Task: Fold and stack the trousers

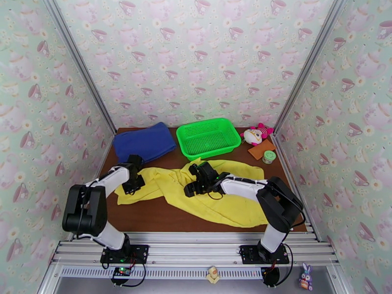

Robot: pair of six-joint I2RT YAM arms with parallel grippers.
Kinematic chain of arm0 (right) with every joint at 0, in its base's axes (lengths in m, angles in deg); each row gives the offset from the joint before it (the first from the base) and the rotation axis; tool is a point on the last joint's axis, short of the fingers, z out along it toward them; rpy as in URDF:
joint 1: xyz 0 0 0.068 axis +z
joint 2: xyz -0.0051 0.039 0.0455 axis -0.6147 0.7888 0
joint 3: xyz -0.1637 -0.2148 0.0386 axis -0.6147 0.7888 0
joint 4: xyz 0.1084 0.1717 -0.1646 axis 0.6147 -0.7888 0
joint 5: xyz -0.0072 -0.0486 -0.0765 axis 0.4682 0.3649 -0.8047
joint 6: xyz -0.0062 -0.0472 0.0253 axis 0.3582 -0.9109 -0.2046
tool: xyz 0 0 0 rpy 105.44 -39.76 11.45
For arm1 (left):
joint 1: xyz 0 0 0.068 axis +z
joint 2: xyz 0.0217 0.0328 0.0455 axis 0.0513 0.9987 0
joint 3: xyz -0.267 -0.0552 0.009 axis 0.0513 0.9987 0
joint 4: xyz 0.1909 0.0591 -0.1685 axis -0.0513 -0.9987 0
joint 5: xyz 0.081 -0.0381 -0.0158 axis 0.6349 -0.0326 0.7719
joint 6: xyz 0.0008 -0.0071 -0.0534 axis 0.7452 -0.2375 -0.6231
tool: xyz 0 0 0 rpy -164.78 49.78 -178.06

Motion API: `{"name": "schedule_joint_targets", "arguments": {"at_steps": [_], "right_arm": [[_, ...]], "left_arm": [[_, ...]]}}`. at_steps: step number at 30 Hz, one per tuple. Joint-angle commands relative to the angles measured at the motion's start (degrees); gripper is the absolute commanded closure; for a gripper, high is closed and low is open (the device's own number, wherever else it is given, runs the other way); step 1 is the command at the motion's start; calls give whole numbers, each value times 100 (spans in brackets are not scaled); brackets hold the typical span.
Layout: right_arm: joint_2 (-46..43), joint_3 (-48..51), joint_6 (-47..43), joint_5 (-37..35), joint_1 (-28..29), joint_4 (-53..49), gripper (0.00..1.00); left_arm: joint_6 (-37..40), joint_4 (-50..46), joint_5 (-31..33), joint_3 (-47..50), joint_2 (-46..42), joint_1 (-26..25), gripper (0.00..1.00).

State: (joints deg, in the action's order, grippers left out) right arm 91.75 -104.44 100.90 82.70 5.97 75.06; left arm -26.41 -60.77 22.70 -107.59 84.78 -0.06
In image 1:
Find black base cable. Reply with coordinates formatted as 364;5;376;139
274;245;295;286
102;262;147;288

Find green plastic basket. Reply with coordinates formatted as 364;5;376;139
176;117;242;161

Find small circuit board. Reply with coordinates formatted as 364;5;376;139
111;267;132;280

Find aluminium frame post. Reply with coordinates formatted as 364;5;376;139
272;0;351;136
41;0;118;135

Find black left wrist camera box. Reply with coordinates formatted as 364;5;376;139
128;154;144;169

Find brown square coaster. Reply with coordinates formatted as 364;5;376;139
247;139;277;161

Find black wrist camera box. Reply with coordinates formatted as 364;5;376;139
183;183;200;198
128;154;144;169

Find purple bunny figurine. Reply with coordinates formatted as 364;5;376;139
299;262;314;292

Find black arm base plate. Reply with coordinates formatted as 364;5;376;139
100;244;150;265
239;245;290;265

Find aluminium frame leg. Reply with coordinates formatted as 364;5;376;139
36;262;62;294
326;262;350;294

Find aluminium base frame rails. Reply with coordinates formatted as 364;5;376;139
50;232;341;267

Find beige small figurine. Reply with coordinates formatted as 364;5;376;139
205;266;221;285

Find white perforated cable tray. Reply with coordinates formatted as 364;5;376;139
59;265;267;280

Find yellow towel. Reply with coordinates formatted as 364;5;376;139
115;160;270;228

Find aluminium table side rail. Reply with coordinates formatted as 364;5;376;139
71;130;117;242
270;134;322;242

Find blue folded towel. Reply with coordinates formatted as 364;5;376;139
112;122;177;165

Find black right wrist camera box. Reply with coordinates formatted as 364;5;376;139
183;183;200;198

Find pink white plush toy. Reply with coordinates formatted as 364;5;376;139
240;122;275;147

